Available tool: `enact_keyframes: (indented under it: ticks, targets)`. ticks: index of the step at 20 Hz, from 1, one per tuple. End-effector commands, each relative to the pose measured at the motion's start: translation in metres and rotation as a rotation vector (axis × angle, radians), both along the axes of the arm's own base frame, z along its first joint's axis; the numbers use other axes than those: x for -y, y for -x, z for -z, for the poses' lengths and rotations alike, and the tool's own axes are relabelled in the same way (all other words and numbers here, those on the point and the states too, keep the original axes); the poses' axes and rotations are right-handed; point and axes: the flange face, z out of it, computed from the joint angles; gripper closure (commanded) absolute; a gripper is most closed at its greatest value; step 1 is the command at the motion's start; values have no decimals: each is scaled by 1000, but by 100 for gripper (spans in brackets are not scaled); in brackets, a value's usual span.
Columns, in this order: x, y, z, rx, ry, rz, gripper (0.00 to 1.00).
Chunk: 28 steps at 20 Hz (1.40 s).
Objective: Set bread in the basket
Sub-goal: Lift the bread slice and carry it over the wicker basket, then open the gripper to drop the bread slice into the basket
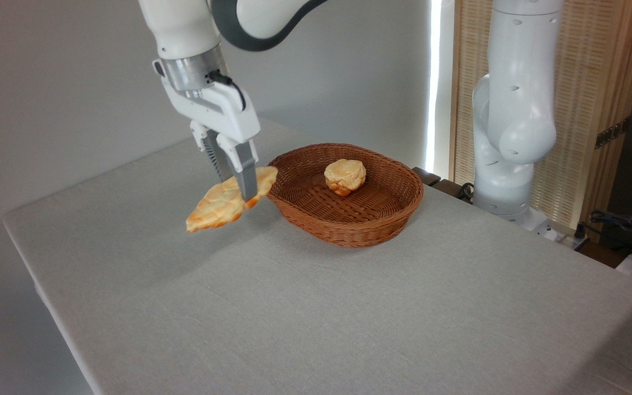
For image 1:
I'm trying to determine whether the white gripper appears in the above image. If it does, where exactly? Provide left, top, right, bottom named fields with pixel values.
left=152, top=58, right=261, bottom=202

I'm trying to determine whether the leaf-shaped bread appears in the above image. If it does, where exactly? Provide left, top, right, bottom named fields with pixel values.
left=185, top=166, right=279, bottom=233

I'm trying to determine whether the round bread roll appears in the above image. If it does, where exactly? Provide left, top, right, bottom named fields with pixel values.
left=324, top=159, right=366, bottom=197

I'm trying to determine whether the brown wicker basket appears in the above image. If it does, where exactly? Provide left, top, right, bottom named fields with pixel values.
left=266, top=143, right=425, bottom=249

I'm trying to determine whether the grey tablecloth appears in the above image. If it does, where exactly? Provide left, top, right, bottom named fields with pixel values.
left=2, top=116, right=632, bottom=395

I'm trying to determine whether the black metal hinge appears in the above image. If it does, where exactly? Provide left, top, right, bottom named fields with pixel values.
left=594, top=116, right=631, bottom=150

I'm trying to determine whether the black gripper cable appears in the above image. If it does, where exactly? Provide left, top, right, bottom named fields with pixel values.
left=208, top=70, right=247, bottom=112

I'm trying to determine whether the black cable bundle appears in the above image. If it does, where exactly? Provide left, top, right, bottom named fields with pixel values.
left=589, top=210, right=632, bottom=259

